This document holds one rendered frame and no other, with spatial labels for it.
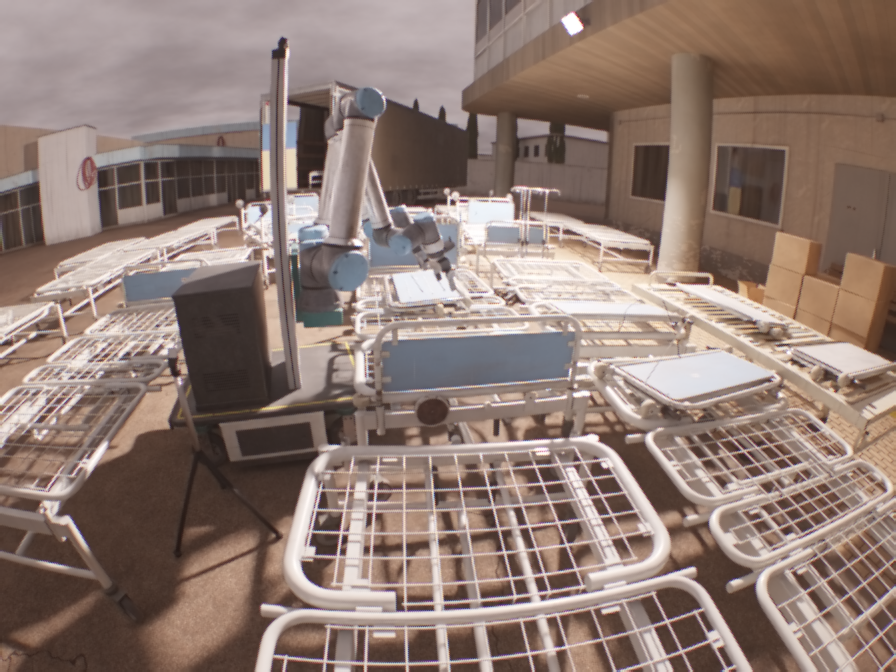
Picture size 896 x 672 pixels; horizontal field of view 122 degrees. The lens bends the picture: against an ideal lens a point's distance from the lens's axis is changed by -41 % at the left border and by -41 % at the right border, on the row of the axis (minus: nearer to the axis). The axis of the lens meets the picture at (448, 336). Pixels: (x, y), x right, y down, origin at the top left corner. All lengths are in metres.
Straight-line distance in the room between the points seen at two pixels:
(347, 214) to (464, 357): 0.64
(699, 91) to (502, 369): 5.26
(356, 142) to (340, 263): 0.43
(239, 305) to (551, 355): 1.20
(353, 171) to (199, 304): 0.79
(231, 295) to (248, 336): 0.18
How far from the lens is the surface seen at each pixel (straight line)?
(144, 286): 3.17
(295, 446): 1.90
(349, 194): 1.48
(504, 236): 4.65
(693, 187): 5.97
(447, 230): 3.33
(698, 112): 6.10
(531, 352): 1.49
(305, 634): 1.43
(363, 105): 1.50
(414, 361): 1.39
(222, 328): 1.75
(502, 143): 12.82
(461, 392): 1.46
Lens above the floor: 1.23
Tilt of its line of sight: 22 degrees down
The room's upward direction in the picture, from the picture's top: 2 degrees clockwise
